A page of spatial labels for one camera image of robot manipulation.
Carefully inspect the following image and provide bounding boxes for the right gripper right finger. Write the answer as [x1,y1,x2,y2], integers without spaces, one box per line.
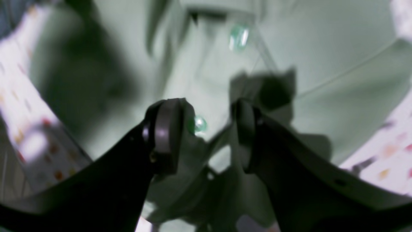
[232,99,412,232]

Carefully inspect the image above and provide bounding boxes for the light green T-shirt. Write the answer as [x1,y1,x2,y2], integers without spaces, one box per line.
[29,0,411,232]

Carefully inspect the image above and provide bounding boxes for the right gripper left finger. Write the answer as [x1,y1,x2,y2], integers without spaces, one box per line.
[1,98,189,232]

